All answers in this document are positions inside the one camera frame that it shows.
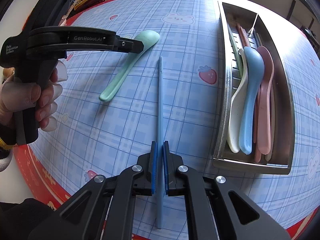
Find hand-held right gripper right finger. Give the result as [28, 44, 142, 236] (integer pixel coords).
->
[163, 141, 292, 240]

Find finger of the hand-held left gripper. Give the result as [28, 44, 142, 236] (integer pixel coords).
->
[113, 45, 142, 54]
[116, 37, 145, 48]

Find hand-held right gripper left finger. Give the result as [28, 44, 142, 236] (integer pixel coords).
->
[29, 141, 158, 240]

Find green spoon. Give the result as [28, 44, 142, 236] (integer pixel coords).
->
[99, 30, 160, 102]

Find blue chopstick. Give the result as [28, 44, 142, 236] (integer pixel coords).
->
[156, 56, 165, 229]

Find white spoon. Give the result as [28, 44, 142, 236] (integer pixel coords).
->
[226, 48, 249, 153]

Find perforated steel utensil tray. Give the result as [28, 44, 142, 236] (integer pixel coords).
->
[212, 1, 296, 175]

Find green chopstick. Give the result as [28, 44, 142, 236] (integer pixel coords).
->
[229, 31, 244, 79]

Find blue spoon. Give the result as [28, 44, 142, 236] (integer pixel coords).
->
[239, 46, 265, 155]

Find pink spoon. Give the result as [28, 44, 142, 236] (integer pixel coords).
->
[256, 46, 275, 154]

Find person's left hand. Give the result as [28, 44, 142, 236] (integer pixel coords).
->
[0, 60, 68, 132]

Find blue plaid table mat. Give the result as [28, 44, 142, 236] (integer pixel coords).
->
[26, 0, 320, 238]

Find person's dark clothing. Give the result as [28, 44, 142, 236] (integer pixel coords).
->
[0, 197, 69, 240]

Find black metal frame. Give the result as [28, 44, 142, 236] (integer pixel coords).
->
[287, 0, 316, 30]

